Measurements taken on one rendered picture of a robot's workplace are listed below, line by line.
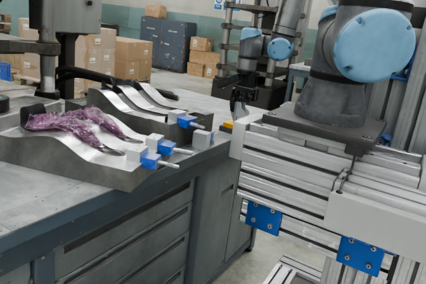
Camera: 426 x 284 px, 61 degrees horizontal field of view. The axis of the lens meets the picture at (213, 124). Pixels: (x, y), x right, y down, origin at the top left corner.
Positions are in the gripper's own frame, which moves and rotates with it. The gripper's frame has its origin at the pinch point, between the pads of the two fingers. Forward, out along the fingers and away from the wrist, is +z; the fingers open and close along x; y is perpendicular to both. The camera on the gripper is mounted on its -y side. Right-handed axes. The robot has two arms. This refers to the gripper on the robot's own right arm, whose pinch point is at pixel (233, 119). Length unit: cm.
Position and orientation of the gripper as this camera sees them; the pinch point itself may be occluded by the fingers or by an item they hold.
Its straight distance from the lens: 144.4
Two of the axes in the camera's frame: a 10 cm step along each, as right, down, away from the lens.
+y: 8.4, 2.5, -4.8
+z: -1.2, 9.5, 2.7
